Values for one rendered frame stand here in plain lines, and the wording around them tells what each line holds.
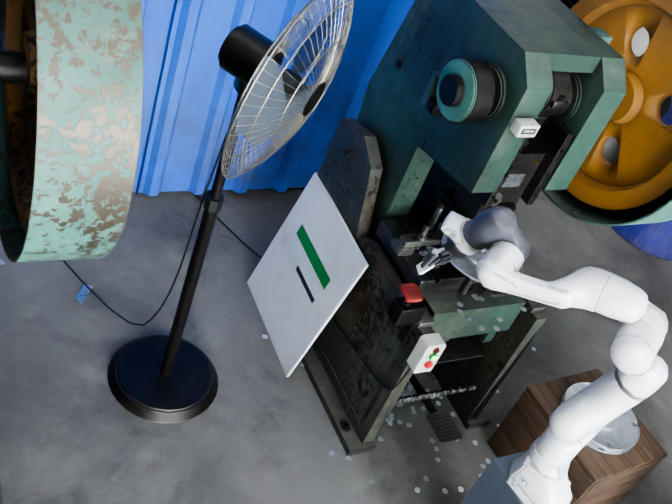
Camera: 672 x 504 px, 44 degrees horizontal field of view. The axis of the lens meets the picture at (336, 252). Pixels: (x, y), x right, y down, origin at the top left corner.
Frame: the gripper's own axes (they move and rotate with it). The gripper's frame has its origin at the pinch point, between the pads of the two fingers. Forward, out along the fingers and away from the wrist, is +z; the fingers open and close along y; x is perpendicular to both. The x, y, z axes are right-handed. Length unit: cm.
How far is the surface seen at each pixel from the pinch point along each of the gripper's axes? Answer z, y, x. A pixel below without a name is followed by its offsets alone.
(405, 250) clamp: 20.8, 9.7, 12.2
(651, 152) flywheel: -35, 69, 20
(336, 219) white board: 50, 4, 35
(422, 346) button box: 19.3, 5.6, -20.2
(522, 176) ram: -13.4, 35.5, 22.6
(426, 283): 18.9, 13.1, -0.1
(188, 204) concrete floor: 133, -17, 78
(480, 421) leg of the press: 72, 61, -43
